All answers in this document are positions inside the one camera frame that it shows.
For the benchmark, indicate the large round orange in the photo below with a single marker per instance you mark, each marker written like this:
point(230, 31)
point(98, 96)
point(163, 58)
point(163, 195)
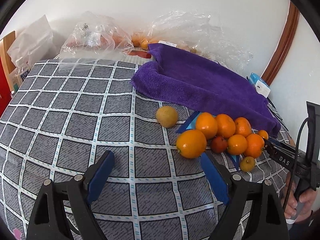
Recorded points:
point(255, 146)

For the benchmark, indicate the brown kiwi fruit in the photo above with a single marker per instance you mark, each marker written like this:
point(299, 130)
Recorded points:
point(167, 116)

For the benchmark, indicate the person right hand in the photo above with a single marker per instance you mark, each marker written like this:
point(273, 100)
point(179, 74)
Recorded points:
point(307, 198)

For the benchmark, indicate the white blue charger box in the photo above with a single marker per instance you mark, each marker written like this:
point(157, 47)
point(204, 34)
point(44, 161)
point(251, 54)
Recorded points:
point(259, 84)

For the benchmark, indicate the small red fruit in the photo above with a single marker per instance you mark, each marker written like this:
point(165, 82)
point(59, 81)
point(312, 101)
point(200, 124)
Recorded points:
point(218, 144)

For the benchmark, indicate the small yellow-green fruit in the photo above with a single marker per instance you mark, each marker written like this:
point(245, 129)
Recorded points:
point(247, 164)

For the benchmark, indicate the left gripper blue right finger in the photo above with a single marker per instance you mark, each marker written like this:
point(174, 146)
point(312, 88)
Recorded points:
point(266, 217)

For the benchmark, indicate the purple towel tray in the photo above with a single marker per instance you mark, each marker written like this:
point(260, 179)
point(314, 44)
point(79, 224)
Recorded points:
point(180, 77)

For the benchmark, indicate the small orange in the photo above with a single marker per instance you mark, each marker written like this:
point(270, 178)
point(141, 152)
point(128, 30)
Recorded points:
point(263, 134)

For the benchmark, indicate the large oval orange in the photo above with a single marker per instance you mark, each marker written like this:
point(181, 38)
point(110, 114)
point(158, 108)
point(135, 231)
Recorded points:
point(191, 143)

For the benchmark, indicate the plastic bottle white label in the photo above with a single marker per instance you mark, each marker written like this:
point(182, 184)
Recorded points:
point(23, 70)

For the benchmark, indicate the brown wooden door frame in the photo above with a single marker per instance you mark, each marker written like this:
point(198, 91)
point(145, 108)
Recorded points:
point(283, 46)

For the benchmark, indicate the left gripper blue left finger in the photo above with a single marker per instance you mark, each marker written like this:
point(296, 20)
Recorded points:
point(48, 219)

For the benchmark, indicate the clear plastic bag with items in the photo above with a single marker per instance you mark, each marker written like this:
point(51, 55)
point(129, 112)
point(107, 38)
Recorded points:
point(94, 38)

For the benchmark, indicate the red paper shopping bag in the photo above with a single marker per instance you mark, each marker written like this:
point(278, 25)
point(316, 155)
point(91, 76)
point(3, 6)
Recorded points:
point(4, 91)

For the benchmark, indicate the large clear plastic bag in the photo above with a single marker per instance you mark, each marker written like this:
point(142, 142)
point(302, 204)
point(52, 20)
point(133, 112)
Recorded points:
point(198, 33)

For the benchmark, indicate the white plastic bag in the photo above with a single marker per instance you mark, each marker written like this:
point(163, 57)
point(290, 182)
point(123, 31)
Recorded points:
point(33, 43)

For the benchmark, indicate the medium orange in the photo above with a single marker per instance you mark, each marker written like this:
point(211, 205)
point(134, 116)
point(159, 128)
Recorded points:
point(237, 144)

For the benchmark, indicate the grey checkered tablecloth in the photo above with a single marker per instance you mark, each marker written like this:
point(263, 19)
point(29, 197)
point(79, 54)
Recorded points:
point(58, 124)

